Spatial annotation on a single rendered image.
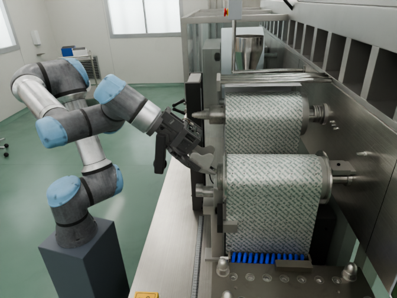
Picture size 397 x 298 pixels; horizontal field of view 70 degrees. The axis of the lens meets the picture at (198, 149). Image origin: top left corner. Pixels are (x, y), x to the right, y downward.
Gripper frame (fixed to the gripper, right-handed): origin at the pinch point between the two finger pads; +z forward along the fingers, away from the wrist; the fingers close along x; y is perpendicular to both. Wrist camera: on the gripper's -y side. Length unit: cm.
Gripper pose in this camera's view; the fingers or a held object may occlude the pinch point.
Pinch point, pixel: (210, 171)
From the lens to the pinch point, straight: 77.2
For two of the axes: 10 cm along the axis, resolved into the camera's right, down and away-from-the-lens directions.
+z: 7.9, 5.7, 2.4
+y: 6.1, -6.7, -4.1
